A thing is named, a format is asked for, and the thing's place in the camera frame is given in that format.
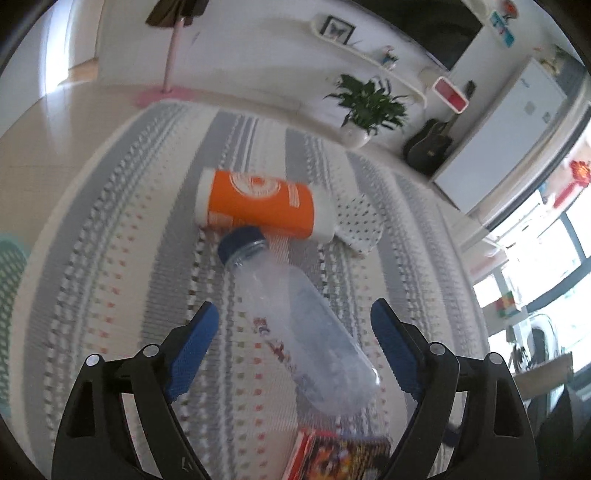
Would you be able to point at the red white wall box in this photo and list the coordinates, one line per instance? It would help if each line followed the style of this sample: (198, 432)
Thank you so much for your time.
(450, 94)

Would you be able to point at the grey white striped rug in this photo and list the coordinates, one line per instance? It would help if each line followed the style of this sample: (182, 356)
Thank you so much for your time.
(115, 230)

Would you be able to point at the black acoustic guitar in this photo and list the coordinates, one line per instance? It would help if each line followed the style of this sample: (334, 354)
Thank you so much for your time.
(427, 147)

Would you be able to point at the pink coat rack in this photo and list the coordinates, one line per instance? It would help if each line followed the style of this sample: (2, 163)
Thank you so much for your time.
(171, 55)

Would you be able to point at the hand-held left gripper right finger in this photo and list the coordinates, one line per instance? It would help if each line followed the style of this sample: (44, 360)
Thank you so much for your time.
(395, 350)

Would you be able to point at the white wavy wall shelf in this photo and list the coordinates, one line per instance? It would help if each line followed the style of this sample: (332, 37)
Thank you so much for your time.
(369, 57)

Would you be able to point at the orange white paper cup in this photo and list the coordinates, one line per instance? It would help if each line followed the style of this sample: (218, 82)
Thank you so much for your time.
(263, 203)

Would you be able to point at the black flat television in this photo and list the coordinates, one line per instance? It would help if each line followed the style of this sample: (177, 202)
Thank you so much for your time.
(452, 32)

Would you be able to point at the blue picture cards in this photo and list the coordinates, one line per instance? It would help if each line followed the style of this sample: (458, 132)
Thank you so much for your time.
(502, 27)

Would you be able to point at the red printed box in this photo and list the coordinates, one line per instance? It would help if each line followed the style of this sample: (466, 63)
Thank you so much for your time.
(341, 457)

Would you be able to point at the small figurine ornament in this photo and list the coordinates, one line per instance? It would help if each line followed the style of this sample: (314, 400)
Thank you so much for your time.
(390, 57)

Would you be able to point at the white dotted cloth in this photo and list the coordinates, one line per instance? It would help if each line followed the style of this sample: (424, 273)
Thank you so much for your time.
(360, 221)

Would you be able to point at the black butterfly picture frame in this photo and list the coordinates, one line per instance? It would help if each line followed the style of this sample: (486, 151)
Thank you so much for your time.
(338, 28)

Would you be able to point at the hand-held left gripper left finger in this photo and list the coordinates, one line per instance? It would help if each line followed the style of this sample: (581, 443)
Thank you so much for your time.
(191, 355)

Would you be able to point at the colourful cube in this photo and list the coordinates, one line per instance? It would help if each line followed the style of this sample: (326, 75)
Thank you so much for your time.
(506, 305)

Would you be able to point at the white cabinet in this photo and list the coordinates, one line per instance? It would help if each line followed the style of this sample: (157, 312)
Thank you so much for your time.
(498, 138)

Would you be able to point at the green potted plant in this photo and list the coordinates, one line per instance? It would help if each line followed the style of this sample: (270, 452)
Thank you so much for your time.
(369, 104)

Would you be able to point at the teal plastic laundry basket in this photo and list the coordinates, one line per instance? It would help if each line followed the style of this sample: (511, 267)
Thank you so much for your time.
(11, 277)

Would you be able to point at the clear plastic bottle blue cap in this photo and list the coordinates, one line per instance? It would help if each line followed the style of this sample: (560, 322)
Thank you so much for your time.
(300, 318)

